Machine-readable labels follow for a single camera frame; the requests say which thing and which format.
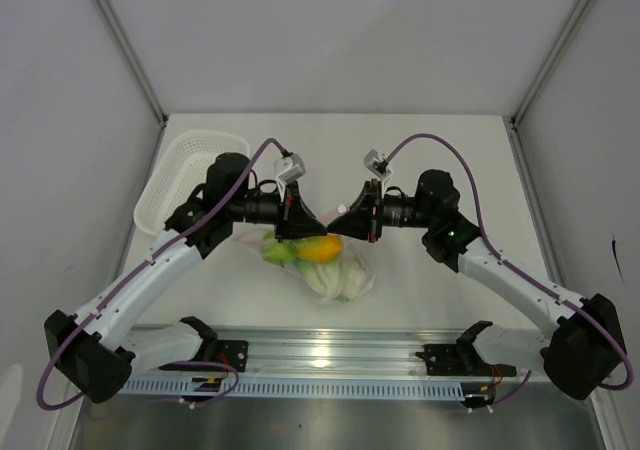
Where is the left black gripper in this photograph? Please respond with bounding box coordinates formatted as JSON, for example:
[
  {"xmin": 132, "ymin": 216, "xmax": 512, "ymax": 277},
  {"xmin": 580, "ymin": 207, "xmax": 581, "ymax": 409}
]
[{"xmin": 228, "ymin": 180, "xmax": 327, "ymax": 243}]

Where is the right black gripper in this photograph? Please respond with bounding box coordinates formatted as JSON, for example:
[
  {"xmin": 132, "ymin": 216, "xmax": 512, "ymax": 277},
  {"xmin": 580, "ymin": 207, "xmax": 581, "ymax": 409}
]
[{"xmin": 327, "ymin": 180, "xmax": 435, "ymax": 245}]

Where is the green apple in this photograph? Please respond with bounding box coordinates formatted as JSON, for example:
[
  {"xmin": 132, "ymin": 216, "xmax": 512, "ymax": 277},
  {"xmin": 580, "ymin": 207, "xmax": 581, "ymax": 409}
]
[{"xmin": 260, "ymin": 241, "xmax": 297, "ymax": 267}]

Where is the orange fruit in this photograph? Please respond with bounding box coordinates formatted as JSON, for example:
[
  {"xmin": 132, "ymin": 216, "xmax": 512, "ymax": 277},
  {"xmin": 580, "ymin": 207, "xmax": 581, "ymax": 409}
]
[{"xmin": 296, "ymin": 235, "xmax": 344, "ymax": 263}]

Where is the clear zip top bag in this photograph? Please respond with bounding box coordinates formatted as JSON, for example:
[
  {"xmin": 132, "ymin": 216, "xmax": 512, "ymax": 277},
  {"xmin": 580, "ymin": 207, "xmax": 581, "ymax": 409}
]
[{"xmin": 232, "ymin": 225, "xmax": 376, "ymax": 304}]

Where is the green leafy lettuce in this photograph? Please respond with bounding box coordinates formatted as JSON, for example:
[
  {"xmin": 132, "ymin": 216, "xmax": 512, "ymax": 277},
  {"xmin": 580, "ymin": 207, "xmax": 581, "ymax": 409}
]
[{"xmin": 294, "ymin": 259, "xmax": 346, "ymax": 302}]

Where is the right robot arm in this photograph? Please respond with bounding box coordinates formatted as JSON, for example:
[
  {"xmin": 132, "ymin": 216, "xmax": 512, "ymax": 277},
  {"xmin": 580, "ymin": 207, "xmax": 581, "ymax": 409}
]
[{"xmin": 329, "ymin": 170, "xmax": 627, "ymax": 400}]

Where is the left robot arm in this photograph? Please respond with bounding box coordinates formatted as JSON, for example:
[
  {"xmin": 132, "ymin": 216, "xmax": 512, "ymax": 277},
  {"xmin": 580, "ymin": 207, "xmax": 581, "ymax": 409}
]
[{"xmin": 43, "ymin": 152, "xmax": 327, "ymax": 403}]

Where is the white plastic basket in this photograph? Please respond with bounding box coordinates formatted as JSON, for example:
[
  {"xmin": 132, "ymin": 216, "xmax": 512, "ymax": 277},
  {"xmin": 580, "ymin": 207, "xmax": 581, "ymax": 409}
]
[{"xmin": 133, "ymin": 129, "xmax": 250, "ymax": 237}]

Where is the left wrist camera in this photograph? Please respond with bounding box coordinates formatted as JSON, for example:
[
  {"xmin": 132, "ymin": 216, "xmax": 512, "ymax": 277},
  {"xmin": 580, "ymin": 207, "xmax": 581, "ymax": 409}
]
[{"xmin": 274, "ymin": 153, "xmax": 306, "ymax": 196}]

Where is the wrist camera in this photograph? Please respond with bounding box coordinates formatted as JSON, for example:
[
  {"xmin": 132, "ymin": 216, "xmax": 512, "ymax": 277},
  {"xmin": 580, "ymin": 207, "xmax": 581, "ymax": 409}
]
[
  {"xmin": 363, "ymin": 149, "xmax": 393, "ymax": 193},
  {"xmin": 274, "ymin": 153, "xmax": 306, "ymax": 196}
]

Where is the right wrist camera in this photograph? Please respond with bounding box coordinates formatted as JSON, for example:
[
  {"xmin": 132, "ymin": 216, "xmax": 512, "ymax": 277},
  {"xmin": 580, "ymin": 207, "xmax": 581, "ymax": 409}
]
[{"xmin": 363, "ymin": 149, "xmax": 393, "ymax": 193}]

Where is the aluminium mounting rail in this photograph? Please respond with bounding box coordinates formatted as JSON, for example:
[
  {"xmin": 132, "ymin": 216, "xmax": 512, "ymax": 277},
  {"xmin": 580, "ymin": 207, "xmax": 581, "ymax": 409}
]
[{"xmin": 121, "ymin": 323, "xmax": 551, "ymax": 380}]

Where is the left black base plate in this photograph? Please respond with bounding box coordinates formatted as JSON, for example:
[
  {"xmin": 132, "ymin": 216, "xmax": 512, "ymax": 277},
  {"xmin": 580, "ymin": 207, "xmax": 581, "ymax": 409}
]
[{"xmin": 160, "ymin": 340, "xmax": 249, "ymax": 373}]

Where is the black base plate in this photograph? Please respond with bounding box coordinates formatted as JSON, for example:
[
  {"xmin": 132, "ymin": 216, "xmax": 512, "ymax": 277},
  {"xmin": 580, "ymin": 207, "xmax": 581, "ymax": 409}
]
[
  {"xmin": 415, "ymin": 344, "xmax": 517, "ymax": 377},
  {"xmin": 160, "ymin": 340, "xmax": 249, "ymax": 373}
]

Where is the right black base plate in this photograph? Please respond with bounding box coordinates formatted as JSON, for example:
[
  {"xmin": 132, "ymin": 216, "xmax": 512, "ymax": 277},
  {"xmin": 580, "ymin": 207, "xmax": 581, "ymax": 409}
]
[{"xmin": 415, "ymin": 344, "xmax": 517, "ymax": 377}]

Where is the slotted cable duct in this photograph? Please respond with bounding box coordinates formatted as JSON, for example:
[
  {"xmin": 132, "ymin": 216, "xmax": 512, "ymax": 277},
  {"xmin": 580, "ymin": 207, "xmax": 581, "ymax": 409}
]
[{"xmin": 119, "ymin": 375, "xmax": 489, "ymax": 402}]

